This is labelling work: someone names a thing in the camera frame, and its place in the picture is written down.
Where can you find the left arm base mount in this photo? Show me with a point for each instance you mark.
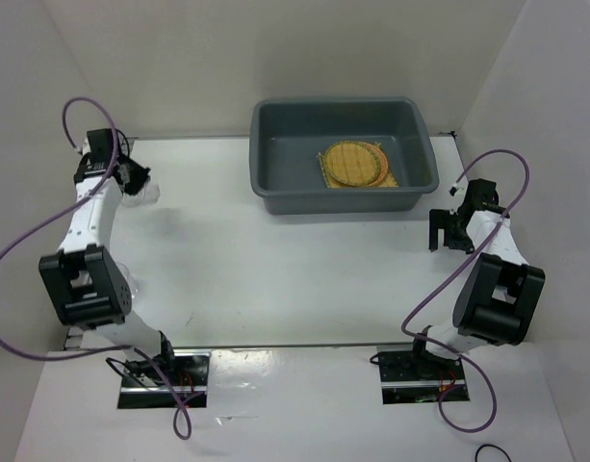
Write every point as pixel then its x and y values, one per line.
pixel 142 388

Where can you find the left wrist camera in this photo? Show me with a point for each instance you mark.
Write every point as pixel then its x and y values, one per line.
pixel 83 148

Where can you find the square woven bamboo mat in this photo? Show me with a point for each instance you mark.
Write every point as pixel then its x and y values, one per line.
pixel 389 182

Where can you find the round green-rimmed bamboo tray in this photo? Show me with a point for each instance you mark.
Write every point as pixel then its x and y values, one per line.
pixel 350 164

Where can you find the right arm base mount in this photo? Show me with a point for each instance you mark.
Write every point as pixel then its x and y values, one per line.
pixel 410 375

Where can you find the round orange woven basket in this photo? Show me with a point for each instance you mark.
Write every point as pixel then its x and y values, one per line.
pixel 384 165

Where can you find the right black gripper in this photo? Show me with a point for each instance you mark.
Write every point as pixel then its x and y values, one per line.
pixel 440 218

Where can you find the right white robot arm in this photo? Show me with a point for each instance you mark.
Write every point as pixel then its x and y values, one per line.
pixel 497 302

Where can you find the clear glass cup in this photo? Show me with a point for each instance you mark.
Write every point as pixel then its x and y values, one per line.
pixel 149 194
pixel 129 278

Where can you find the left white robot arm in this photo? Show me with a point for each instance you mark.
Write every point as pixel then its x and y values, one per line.
pixel 88 288

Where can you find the grey plastic bin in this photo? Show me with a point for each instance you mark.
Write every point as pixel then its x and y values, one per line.
pixel 287 136

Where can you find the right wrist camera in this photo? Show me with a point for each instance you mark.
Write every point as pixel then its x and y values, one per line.
pixel 456 189

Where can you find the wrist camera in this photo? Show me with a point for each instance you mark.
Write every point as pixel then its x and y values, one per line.
pixel 456 189
pixel 83 148

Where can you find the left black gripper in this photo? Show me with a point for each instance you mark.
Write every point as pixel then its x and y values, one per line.
pixel 142 176

